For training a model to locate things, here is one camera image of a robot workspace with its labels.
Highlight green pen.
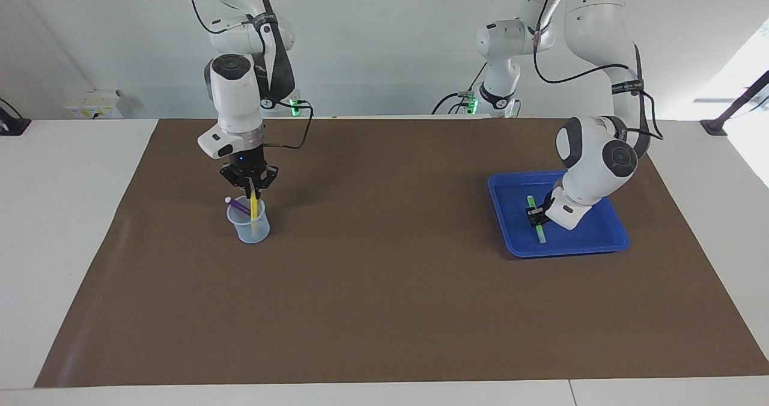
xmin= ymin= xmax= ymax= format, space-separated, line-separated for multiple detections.
xmin=527 ymin=195 xmax=547 ymax=244

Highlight blue plastic tray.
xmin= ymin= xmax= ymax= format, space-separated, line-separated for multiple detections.
xmin=487 ymin=169 xmax=631 ymax=258

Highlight translucent plastic cup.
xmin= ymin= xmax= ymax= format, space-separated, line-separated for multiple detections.
xmin=226 ymin=197 xmax=271 ymax=244

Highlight brown table mat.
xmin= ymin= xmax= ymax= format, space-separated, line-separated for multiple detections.
xmin=34 ymin=118 xmax=769 ymax=389

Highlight black table clamp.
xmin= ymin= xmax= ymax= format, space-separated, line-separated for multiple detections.
xmin=0 ymin=98 xmax=32 ymax=136

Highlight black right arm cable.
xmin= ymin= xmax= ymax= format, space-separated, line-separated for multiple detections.
xmin=186 ymin=0 xmax=314 ymax=150

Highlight black left arm base cable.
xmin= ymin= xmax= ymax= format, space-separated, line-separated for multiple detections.
xmin=431 ymin=64 xmax=487 ymax=116

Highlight white wall socket box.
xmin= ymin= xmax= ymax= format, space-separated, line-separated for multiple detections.
xmin=65 ymin=89 xmax=134 ymax=120

